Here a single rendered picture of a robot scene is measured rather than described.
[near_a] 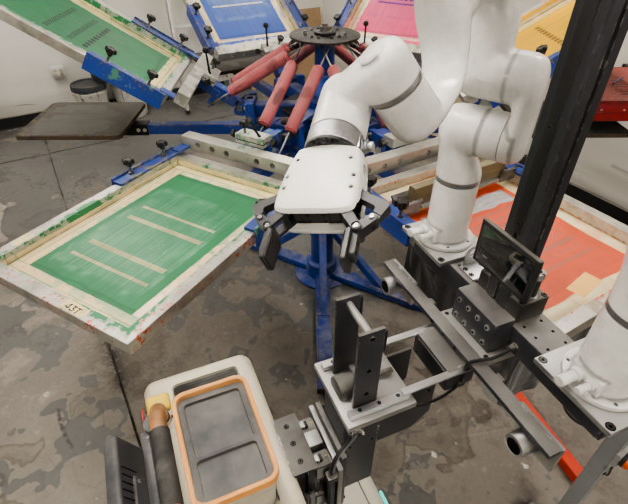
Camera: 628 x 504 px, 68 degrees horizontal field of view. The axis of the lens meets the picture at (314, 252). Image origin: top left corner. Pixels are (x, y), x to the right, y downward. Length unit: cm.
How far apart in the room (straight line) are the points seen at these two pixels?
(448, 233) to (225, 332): 160
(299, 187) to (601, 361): 54
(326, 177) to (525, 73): 48
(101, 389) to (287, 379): 84
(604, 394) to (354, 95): 61
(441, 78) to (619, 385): 54
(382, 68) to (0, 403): 227
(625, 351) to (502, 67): 50
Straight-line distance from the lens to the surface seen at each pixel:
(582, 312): 128
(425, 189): 150
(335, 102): 62
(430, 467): 205
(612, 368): 85
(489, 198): 168
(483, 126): 96
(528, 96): 92
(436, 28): 72
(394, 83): 60
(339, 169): 55
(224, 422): 93
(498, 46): 94
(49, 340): 271
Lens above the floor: 178
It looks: 38 degrees down
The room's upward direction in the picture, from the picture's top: straight up
